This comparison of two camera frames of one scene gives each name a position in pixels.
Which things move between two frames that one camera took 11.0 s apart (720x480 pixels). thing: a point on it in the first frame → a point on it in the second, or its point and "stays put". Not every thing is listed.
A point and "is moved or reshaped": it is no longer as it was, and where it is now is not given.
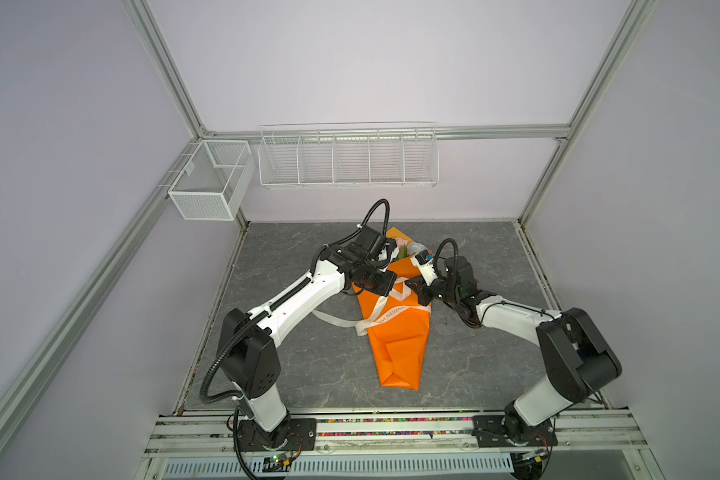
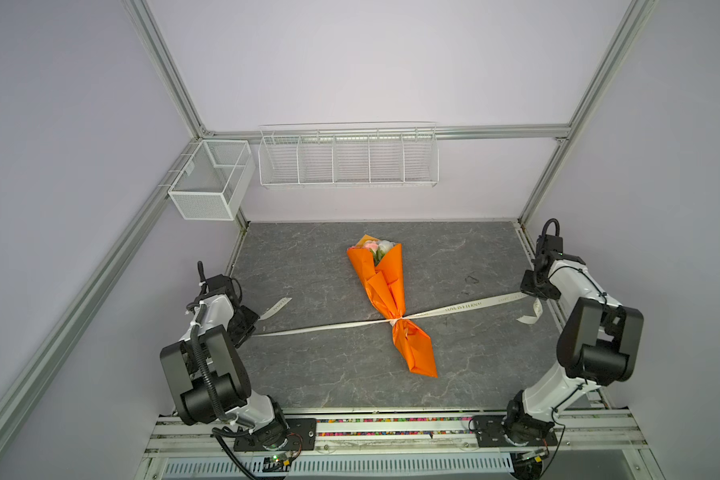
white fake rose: [415, 248] is moved or reshaped
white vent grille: [349, 465] stays put
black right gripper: [422, 290] → [526, 288]
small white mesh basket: [217, 182] stays put
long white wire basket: [348, 154] stays put
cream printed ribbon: [366, 323] is moved or reshaped
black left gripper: [386, 286] → [251, 318]
